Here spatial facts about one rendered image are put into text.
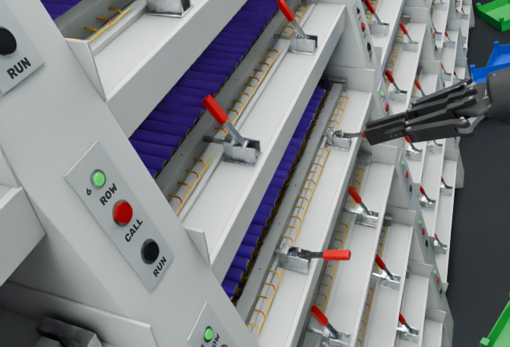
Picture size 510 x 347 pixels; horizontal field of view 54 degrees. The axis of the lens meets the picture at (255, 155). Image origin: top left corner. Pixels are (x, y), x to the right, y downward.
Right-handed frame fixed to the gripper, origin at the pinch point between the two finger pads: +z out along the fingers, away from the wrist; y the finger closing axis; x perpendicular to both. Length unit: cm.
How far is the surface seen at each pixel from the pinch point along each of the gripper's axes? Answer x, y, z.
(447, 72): -56, 120, 19
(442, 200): -74, 65, 24
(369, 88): -0.7, 17.7, 7.1
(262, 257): 3.6, -28.8, 11.5
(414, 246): -46, 18, 16
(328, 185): -0.8, -10.5, 8.7
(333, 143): 0.7, -1.0, 9.5
